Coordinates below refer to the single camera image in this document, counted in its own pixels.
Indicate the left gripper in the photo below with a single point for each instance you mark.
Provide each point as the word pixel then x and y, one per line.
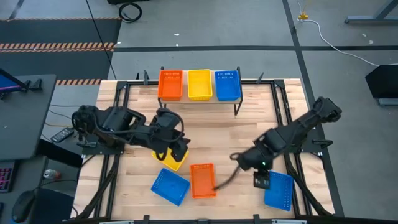
pixel 168 130

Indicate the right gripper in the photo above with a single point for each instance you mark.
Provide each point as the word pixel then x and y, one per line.
pixel 255 159

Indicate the blue plastic basket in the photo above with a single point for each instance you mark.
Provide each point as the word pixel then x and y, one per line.
pixel 280 193
pixel 228 86
pixel 170 187

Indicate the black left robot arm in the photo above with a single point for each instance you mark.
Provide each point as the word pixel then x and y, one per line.
pixel 118 121

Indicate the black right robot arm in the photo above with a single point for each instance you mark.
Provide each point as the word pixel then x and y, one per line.
pixel 298 130

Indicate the wooden shelf with black legs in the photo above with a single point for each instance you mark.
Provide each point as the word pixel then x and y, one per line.
pixel 214 101

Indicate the black remote control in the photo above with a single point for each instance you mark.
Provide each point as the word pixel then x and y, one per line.
pixel 62 134

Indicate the silver drink can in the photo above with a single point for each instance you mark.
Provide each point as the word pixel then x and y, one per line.
pixel 51 174

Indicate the black box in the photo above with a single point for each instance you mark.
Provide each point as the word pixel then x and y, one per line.
pixel 54 207

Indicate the black panel on grey foot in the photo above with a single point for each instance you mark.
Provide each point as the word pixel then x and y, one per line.
pixel 384 81

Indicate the black monitor stand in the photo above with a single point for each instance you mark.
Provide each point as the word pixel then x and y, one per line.
pixel 35 84

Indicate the black desk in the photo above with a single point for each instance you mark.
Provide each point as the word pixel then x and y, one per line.
pixel 21 118

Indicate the black computer mouse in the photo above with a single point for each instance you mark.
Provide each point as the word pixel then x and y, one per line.
pixel 23 205

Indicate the black floor mat hazard stripes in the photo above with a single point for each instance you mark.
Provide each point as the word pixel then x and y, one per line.
pixel 62 31

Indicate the backlit keyboard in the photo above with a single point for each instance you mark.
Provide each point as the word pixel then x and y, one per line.
pixel 6 179

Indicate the computer monitor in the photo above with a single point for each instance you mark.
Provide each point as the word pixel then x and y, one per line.
pixel 7 83

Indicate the grey metal stand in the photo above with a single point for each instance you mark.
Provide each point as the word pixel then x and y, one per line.
pixel 367 20

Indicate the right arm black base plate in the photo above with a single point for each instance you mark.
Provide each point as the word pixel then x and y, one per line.
pixel 312 148

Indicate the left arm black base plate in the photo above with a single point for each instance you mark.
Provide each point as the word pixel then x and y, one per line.
pixel 93 151

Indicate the black aluminium table frame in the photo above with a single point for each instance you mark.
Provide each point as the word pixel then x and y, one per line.
pixel 264 82

